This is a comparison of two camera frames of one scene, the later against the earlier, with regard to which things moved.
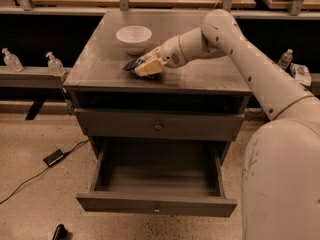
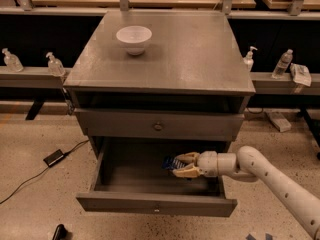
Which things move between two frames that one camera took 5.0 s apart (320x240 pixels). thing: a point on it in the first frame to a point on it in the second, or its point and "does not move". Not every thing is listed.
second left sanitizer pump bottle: (55, 67) does not move
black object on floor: (61, 233) does not move
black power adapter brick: (54, 157) does not move
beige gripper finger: (152, 54) to (190, 158)
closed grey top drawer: (162, 124) does not move
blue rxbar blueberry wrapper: (131, 65) to (172, 163)
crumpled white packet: (301, 74) does not move
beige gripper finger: (148, 68) to (189, 172)
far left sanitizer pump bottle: (12, 61) does not move
